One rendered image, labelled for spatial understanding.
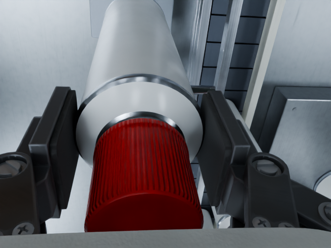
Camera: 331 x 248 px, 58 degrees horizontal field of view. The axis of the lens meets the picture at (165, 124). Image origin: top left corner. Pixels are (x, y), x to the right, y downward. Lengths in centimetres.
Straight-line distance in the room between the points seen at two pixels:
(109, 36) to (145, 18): 3
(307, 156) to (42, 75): 50
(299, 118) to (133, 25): 45
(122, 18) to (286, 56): 41
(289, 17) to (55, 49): 37
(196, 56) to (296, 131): 24
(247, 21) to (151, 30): 31
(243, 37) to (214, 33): 4
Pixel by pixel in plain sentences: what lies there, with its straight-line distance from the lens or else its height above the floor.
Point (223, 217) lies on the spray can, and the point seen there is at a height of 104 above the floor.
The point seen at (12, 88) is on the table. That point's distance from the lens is 56.
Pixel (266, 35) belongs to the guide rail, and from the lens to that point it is 44.
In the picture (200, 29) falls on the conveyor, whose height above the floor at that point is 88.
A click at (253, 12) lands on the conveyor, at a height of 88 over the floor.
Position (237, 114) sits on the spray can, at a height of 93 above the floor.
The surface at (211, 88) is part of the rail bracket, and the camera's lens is 39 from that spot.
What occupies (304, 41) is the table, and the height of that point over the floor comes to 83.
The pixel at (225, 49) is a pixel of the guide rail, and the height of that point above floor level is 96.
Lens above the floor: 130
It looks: 56 degrees down
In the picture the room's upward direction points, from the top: 170 degrees clockwise
